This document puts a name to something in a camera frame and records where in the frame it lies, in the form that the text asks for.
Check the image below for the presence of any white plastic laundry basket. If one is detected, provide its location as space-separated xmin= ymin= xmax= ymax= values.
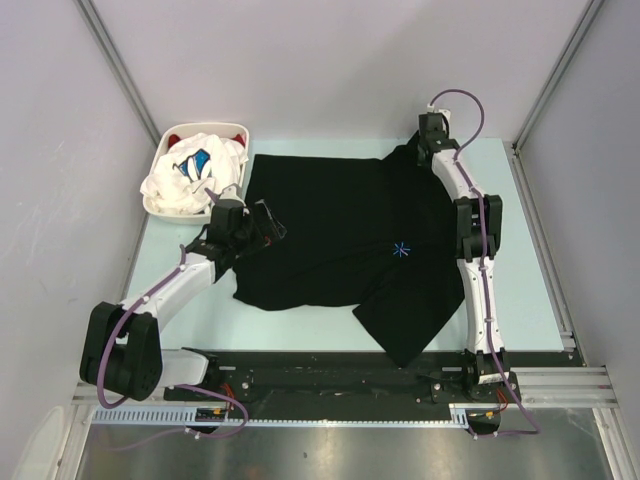
xmin=142 ymin=120 xmax=252 ymax=226

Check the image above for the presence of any black t shirt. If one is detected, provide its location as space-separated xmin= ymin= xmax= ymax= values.
xmin=234 ymin=139 xmax=464 ymax=367

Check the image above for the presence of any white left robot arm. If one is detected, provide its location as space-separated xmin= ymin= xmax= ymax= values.
xmin=79 ymin=197 xmax=286 ymax=409

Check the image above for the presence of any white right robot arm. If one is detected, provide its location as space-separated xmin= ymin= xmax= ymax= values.
xmin=418 ymin=106 xmax=510 ymax=401

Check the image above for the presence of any white t shirt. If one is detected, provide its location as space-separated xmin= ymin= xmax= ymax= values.
xmin=140 ymin=134 xmax=248 ymax=217

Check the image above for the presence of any red t shirt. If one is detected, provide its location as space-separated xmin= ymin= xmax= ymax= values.
xmin=167 ymin=132 xmax=247 ymax=149

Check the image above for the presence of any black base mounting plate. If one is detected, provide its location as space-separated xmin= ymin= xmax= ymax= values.
xmin=163 ymin=351 xmax=520 ymax=421

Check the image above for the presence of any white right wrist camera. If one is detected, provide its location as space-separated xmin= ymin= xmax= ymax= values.
xmin=427 ymin=103 xmax=451 ymax=121

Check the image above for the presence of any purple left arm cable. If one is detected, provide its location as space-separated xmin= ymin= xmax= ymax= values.
xmin=97 ymin=187 xmax=251 ymax=451

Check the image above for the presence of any right aluminium frame post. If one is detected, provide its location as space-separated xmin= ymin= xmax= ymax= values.
xmin=511 ymin=0 xmax=608 ymax=154

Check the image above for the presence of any aluminium frame post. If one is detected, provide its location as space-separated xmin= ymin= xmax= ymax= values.
xmin=511 ymin=0 xmax=608 ymax=154
xmin=73 ymin=0 xmax=161 ymax=145

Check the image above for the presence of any slotted white cable duct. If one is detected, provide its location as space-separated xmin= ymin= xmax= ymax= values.
xmin=92 ymin=406 xmax=469 ymax=429

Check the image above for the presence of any left aluminium frame post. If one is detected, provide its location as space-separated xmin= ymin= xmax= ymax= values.
xmin=73 ymin=0 xmax=161 ymax=145

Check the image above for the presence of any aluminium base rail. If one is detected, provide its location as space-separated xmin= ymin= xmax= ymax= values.
xmin=72 ymin=364 xmax=616 ymax=406

